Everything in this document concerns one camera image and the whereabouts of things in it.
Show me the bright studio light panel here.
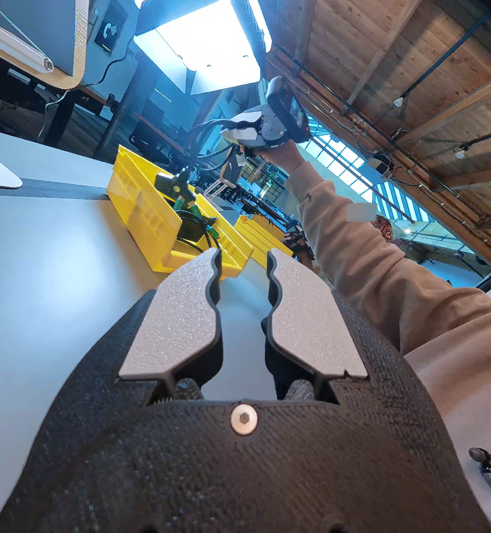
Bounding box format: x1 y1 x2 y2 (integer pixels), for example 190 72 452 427
133 0 273 96

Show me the black wall screen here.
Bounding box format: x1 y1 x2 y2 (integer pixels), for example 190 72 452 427
93 6 128 54

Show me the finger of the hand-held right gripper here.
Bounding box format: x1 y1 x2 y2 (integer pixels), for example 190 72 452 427
231 107 265 127
221 127 259 146

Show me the black wood-rimmed panel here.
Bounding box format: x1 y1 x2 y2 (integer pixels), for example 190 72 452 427
0 0 90 90

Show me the wooden chair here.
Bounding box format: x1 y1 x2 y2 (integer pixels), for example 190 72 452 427
220 146 246 189

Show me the yellow plastic bin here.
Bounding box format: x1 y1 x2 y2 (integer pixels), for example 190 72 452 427
106 145 254 279
233 214 296 269

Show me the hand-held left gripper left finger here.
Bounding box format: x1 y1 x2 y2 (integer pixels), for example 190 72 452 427
117 248 224 398

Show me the person's right hand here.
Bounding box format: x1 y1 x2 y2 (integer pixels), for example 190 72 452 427
261 139 307 177

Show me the white ceiling camera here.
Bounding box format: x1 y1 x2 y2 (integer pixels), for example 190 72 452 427
368 152 396 180

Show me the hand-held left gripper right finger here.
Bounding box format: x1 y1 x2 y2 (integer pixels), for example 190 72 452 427
261 248 369 401

